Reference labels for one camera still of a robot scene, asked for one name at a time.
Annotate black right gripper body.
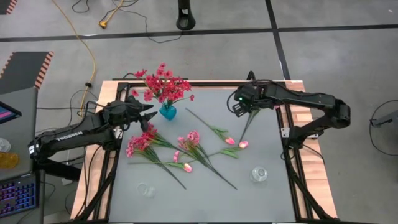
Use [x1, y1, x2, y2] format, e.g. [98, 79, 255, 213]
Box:
[232, 83, 264, 118]

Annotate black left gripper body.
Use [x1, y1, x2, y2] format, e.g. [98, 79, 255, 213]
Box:
[104, 95, 150, 132]

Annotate blue glass vase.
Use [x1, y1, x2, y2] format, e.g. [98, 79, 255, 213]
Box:
[159, 104, 177, 121]

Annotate clear glass vase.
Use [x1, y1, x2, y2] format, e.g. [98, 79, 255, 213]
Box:
[136, 182, 156, 198]
[250, 166, 268, 183]

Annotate black stand base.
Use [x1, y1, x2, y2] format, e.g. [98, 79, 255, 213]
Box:
[175, 0, 197, 31]

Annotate grey desk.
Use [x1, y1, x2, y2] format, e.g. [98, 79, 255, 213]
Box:
[0, 86, 39, 182]

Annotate black floor mat striped edge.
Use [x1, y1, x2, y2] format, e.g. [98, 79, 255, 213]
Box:
[0, 51, 54, 96]
[0, 0, 19, 16]

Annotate computer monitor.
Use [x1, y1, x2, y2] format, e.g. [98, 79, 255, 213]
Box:
[0, 101, 22, 125]

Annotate clear plastic cup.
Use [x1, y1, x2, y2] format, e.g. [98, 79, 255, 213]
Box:
[0, 138, 12, 153]

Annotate yellow translucent object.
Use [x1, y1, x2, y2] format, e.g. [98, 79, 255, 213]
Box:
[0, 151, 20, 170]

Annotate backlit computer keyboard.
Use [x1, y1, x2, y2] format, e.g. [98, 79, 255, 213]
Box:
[0, 174, 40, 218]

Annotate black metal table frame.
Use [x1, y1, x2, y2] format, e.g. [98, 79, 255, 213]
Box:
[73, 79, 340, 224]

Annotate black floor cable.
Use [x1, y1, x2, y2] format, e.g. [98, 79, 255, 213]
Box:
[37, 88, 99, 125]
[71, 0, 183, 44]

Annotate long yellow cable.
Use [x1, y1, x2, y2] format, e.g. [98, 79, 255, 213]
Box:
[51, 0, 96, 118]

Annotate yellow cable with plug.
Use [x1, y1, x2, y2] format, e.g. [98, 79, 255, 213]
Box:
[98, 0, 125, 30]

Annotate black ring floor stand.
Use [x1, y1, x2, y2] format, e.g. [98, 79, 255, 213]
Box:
[369, 99, 398, 156]

